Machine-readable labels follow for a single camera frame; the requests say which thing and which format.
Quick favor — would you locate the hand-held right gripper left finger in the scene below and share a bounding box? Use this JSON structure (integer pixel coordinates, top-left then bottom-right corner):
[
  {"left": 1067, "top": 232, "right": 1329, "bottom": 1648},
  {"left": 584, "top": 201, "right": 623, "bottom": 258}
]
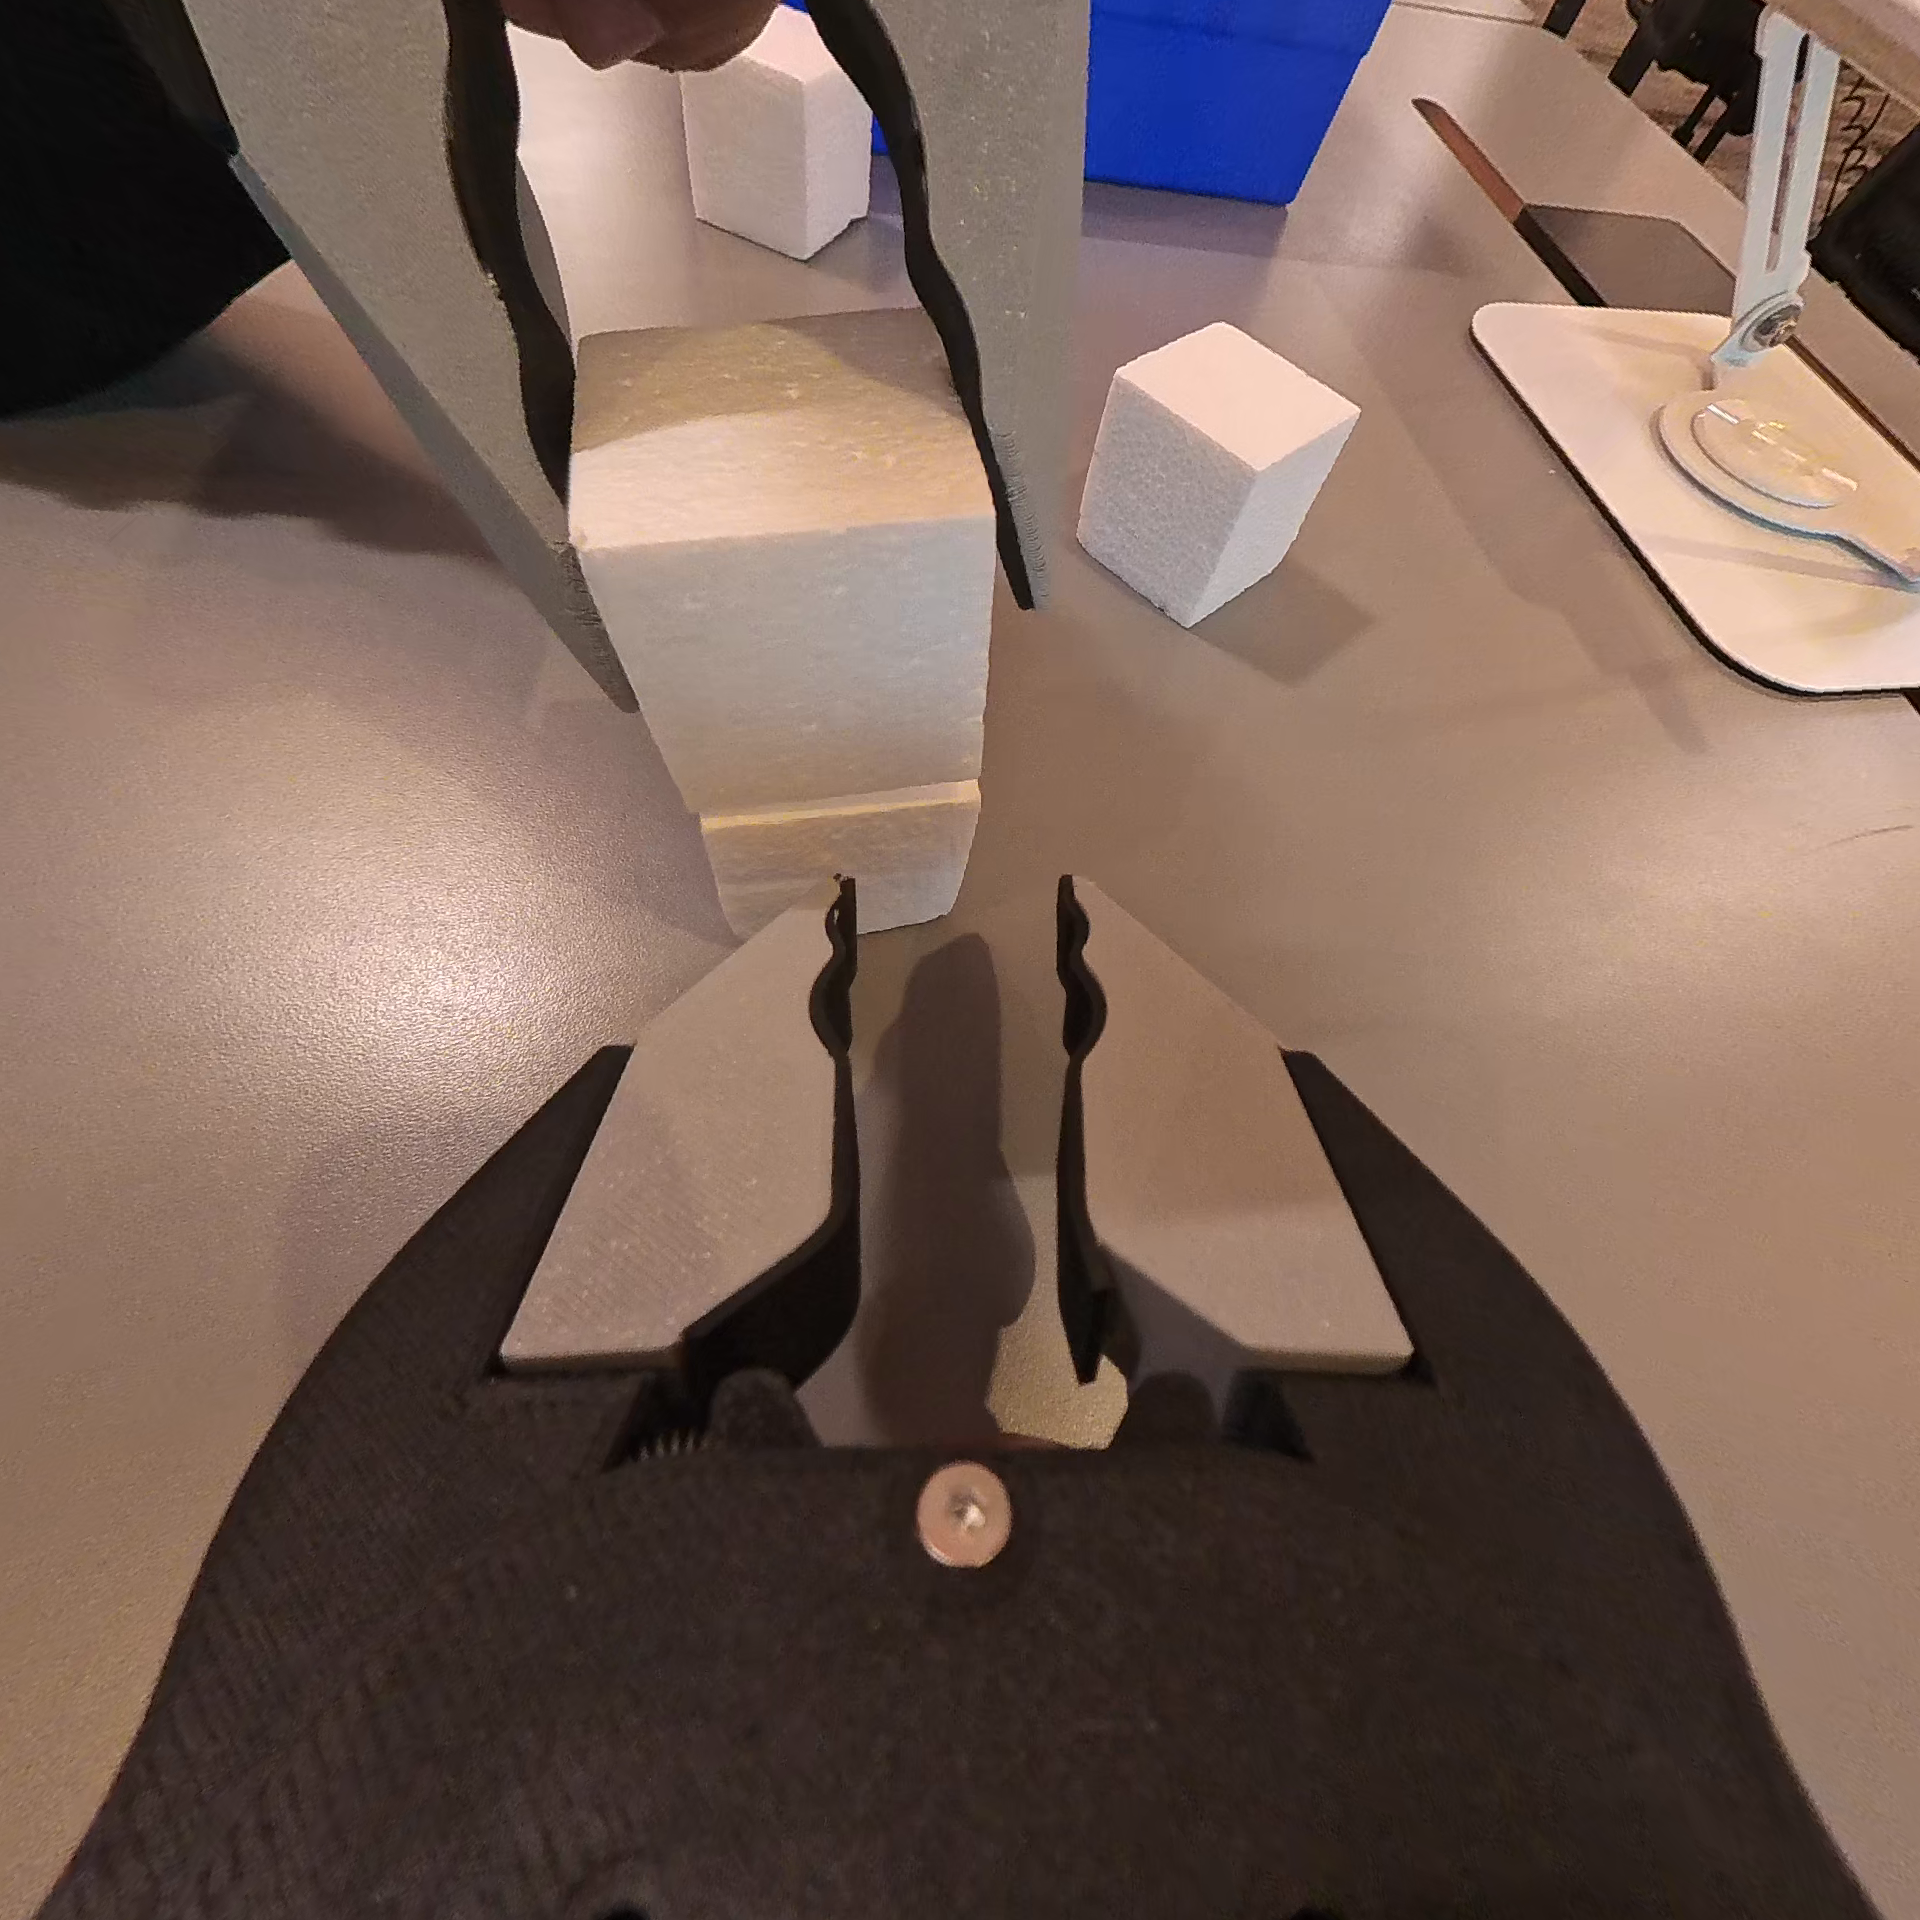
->
[{"left": 499, "top": 874, "right": 867, "bottom": 1384}]

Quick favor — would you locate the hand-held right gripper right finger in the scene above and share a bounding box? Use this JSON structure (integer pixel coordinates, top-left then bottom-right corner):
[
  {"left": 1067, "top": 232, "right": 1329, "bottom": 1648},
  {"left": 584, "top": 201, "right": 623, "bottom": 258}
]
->
[{"left": 1055, "top": 874, "right": 1417, "bottom": 1384}]

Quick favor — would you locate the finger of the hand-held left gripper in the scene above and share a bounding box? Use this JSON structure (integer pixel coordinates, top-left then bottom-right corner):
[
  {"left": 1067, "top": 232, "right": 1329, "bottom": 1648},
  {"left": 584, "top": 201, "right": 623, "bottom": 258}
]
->
[
  {"left": 182, "top": 0, "right": 641, "bottom": 715},
  {"left": 808, "top": 0, "right": 1095, "bottom": 616}
]

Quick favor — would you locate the white foam cube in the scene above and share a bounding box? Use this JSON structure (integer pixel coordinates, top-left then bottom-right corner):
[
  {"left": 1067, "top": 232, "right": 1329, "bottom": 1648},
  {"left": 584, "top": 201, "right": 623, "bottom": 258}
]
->
[
  {"left": 1075, "top": 322, "right": 1366, "bottom": 630},
  {"left": 679, "top": 19, "right": 877, "bottom": 262},
  {"left": 568, "top": 306, "right": 1001, "bottom": 800},
  {"left": 695, "top": 777, "right": 985, "bottom": 935}
]

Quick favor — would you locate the person's left hand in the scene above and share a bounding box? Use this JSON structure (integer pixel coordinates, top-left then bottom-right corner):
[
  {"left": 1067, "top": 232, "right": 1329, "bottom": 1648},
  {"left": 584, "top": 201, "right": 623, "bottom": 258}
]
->
[{"left": 503, "top": 0, "right": 783, "bottom": 73}]

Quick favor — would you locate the blue plastic bin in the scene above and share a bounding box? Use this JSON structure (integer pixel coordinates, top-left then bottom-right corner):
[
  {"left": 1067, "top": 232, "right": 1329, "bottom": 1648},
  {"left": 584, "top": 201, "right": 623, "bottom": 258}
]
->
[{"left": 1077, "top": 0, "right": 1390, "bottom": 208}]

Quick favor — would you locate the white adjustable stand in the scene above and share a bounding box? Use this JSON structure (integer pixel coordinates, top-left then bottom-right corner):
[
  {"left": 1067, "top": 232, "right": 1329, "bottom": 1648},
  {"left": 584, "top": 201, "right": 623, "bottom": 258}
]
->
[{"left": 1470, "top": 0, "right": 1920, "bottom": 695}]

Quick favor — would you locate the black rectangular desk plate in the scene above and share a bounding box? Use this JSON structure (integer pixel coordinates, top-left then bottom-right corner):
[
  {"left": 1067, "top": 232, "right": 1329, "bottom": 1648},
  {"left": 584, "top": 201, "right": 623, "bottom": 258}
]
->
[{"left": 1520, "top": 201, "right": 1750, "bottom": 309}]

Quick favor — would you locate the black office chair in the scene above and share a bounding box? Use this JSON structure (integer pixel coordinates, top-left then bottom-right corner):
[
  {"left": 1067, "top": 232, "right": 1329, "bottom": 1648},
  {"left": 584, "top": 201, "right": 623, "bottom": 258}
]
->
[{"left": 1537, "top": 0, "right": 1765, "bottom": 160}]

